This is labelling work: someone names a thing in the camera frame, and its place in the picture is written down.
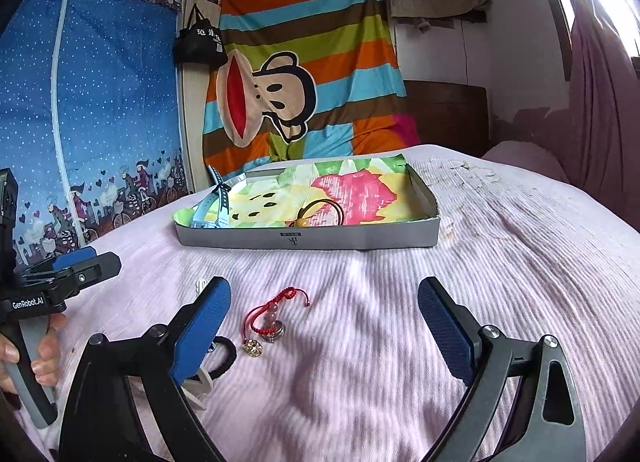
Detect pink ribbed bedspread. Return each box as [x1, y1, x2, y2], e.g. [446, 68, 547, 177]
[56, 145, 639, 461]

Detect pink pillow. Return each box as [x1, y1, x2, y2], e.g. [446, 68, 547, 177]
[483, 141, 570, 184]

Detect pink window curtain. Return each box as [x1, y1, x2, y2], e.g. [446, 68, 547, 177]
[563, 0, 639, 228]

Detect grey cardboard tray box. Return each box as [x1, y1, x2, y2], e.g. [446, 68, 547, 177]
[174, 156, 440, 250]

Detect red string bracelet with charms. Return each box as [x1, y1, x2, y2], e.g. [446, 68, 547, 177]
[241, 285, 312, 359]

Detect colourful painted paper liner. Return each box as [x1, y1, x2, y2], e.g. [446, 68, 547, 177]
[172, 155, 434, 229]

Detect light blue wrist watch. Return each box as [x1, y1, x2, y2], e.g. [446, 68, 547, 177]
[190, 165, 246, 229]

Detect black hair tie yellow bead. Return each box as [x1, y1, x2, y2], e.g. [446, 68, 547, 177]
[288, 198, 345, 228]

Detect dark wooden headboard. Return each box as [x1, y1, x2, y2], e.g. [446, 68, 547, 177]
[405, 80, 490, 157]

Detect person's left hand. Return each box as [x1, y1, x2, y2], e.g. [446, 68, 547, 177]
[0, 314, 67, 387]

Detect black hanging tote bag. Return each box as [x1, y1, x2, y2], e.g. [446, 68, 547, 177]
[172, 4, 228, 69]

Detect blue starry fabric wardrobe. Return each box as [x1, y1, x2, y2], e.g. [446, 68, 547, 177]
[1, 0, 188, 267]

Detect striped monkey cartoon blanket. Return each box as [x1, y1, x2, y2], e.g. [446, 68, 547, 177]
[203, 0, 419, 177]

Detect white scalloped hair clip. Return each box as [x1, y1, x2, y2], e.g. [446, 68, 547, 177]
[195, 279, 208, 294]

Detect beige rectangular hair claw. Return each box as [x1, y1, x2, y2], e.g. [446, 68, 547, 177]
[181, 368, 213, 411]

